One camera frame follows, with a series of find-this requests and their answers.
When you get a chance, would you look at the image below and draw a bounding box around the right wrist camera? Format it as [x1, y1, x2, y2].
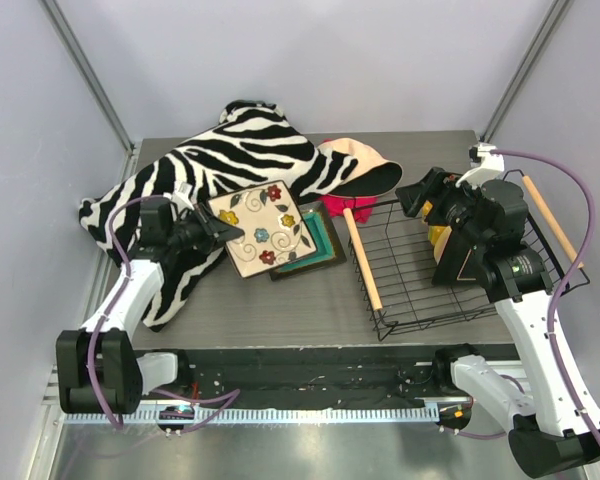
[465, 142, 504, 188]

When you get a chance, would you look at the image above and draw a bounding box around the black wire dish rack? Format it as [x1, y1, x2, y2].
[349, 177, 566, 340]

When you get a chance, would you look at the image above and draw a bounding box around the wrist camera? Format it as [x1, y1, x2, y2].
[171, 182, 193, 210]
[465, 142, 504, 188]

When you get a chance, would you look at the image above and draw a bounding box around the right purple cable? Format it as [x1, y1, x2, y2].
[449, 148, 600, 464]

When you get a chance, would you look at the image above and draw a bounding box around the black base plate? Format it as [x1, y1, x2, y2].
[166, 344, 477, 410]

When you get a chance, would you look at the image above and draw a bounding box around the wooden rack handle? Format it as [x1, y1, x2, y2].
[343, 208, 383, 311]
[522, 175, 577, 262]

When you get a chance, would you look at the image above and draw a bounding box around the beige bucket hat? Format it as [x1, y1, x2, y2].
[318, 138, 403, 198]

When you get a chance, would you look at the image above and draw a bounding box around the right wooden rack handle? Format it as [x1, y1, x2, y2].
[522, 175, 577, 262]

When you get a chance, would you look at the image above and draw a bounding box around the zebra print blanket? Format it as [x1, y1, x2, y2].
[78, 100, 360, 333]

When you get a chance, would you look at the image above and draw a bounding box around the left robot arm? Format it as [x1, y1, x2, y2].
[56, 195, 243, 428]

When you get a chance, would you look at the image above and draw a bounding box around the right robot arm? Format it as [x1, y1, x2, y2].
[396, 167, 600, 479]

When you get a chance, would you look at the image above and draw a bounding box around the white slotted cable duct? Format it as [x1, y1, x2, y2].
[63, 405, 440, 425]

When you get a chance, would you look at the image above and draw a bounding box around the left wooden rack handle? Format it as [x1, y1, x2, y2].
[343, 208, 383, 311]

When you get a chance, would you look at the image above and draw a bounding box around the pink cloth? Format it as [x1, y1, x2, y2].
[320, 195, 377, 224]

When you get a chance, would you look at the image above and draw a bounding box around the purple cable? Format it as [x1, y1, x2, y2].
[86, 196, 241, 432]
[449, 148, 600, 464]

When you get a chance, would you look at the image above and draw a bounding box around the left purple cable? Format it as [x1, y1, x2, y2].
[86, 196, 241, 432]

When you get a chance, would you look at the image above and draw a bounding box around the yellow dotted plate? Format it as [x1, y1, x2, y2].
[421, 201, 433, 224]

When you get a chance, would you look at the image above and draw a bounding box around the orange dotted plate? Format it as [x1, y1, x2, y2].
[428, 226, 452, 263]

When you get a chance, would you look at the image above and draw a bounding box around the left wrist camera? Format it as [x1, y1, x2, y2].
[171, 182, 193, 210]

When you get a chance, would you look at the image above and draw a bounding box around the teal square plate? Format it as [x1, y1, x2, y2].
[268, 200, 348, 283]

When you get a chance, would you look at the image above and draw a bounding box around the cream floral square plate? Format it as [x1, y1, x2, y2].
[208, 180, 317, 278]

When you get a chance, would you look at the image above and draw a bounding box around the black square plate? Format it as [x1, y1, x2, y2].
[431, 227, 495, 289]

